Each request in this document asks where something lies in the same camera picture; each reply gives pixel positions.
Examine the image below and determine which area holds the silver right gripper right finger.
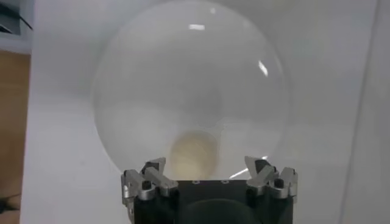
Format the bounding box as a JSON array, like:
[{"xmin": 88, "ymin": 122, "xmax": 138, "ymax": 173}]
[{"xmin": 244, "ymin": 156, "xmax": 299, "ymax": 200}]

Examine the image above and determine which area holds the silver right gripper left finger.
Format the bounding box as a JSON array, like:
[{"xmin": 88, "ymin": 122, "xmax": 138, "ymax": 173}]
[{"xmin": 121, "ymin": 157, "xmax": 179, "ymax": 204}]

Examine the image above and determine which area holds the white steamed baozi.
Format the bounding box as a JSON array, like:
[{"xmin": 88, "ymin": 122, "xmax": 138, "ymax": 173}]
[{"xmin": 167, "ymin": 130, "xmax": 221, "ymax": 181}]

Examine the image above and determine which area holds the round white plate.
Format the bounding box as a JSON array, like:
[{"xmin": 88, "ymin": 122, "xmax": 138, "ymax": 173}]
[{"xmin": 90, "ymin": 0, "xmax": 291, "ymax": 183}]

